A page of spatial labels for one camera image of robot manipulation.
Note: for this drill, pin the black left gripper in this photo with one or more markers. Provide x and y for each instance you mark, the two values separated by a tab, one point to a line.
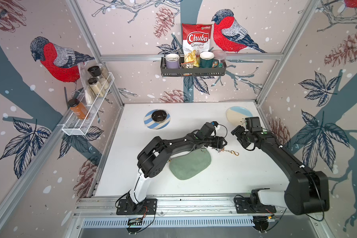
218	144

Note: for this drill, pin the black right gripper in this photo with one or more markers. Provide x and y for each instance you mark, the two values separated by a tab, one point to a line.
236	131

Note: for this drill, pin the red fox figure keychain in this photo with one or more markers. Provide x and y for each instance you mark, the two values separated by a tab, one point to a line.
219	150

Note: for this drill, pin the green corduroy shoulder bag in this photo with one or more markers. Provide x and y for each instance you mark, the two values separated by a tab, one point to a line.
187	166

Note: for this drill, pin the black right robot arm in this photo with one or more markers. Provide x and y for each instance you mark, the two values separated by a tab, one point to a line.
307	191

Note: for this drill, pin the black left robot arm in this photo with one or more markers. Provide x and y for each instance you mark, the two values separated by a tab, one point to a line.
152	159

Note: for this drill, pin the red Chuba chips bag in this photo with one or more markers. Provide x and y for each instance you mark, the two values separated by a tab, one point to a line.
196	38

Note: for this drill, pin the clear plastic bag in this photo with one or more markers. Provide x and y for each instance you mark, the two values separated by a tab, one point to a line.
89	96

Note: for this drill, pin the cream and blue plate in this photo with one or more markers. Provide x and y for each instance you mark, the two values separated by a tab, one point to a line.
237	115

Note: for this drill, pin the dark ceramic bowl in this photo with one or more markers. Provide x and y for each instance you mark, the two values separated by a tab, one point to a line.
159	116

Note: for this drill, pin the blue striped plate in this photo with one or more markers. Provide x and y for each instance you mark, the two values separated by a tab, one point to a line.
153	125

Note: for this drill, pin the green mug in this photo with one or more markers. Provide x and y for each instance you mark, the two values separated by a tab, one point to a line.
207	60

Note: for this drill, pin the yellow snack packet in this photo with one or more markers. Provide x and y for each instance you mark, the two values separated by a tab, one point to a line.
191	60

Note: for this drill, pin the pink lidded jar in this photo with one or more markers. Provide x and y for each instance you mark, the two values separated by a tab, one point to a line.
219	58

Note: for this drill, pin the tall black lid spice jar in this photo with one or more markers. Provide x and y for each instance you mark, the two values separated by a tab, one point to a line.
96	72

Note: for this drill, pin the orange spice jar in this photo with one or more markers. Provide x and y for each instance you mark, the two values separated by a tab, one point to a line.
78	108

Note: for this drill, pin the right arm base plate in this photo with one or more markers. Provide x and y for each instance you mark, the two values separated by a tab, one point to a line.
244	205

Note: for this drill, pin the dark metal wall shelf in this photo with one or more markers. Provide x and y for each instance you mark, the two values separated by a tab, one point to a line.
196	71

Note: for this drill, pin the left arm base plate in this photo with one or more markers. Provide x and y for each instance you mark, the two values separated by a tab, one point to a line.
127	207

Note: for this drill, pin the white wire wall rack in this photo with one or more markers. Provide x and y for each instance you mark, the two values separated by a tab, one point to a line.
76	126

